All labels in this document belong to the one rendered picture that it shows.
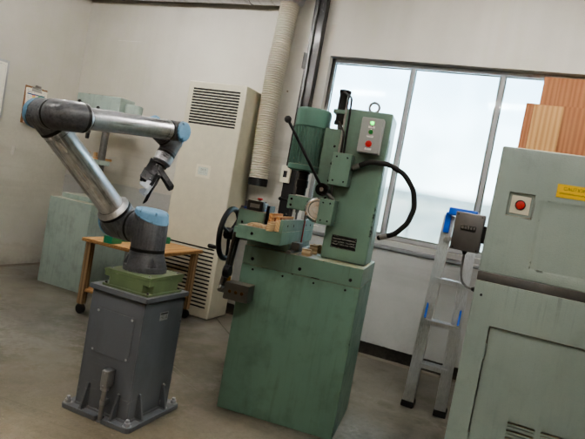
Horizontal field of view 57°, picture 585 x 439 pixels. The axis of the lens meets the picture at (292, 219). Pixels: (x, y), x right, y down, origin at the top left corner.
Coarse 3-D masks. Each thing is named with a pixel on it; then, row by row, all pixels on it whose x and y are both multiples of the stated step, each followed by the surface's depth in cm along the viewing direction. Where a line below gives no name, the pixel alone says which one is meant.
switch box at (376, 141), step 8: (368, 120) 244; (376, 120) 243; (384, 120) 242; (360, 128) 245; (368, 128) 244; (376, 128) 243; (384, 128) 247; (360, 136) 244; (376, 136) 243; (360, 144) 244; (376, 144) 243; (360, 152) 250; (368, 152) 244; (376, 152) 243
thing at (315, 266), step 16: (256, 256) 253; (272, 256) 251; (288, 256) 249; (304, 256) 247; (320, 256) 260; (288, 272) 249; (304, 272) 247; (320, 272) 245; (336, 272) 243; (352, 272) 241; (368, 272) 261
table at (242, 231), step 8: (240, 224) 240; (240, 232) 239; (248, 232) 238; (256, 232) 238; (264, 232) 237; (272, 232) 235; (288, 232) 246; (296, 232) 259; (304, 232) 274; (312, 232) 291; (256, 240) 238; (264, 240) 237; (272, 240) 235; (280, 240) 235; (288, 240) 248; (296, 240) 262; (304, 240) 278
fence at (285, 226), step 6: (282, 222) 234; (288, 222) 242; (294, 222) 252; (300, 222) 263; (306, 222) 276; (312, 222) 287; (282, 228) 234; (288, 228) 244; (294, 228) 254; (300, 228) 266; (306, 228) 278; (312, 228) 290
